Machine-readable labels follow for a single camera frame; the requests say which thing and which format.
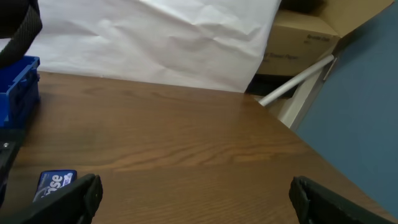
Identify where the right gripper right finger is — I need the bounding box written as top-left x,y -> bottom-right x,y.
288,175 -> 398,224

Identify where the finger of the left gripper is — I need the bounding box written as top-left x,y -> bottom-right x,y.
0,129 -> 26,208

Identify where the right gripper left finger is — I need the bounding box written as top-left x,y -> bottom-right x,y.
0,173 -> 104,224

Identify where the blue candy pack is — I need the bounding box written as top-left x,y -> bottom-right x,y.
32,169 -> 78,203

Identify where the blue tray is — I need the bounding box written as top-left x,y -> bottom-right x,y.
0,55 -> 41,130

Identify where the white tube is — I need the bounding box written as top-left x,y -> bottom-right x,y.
257,54 -> 335,108

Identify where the brown cardboard box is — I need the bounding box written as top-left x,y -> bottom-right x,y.
256,0 -> 394,77

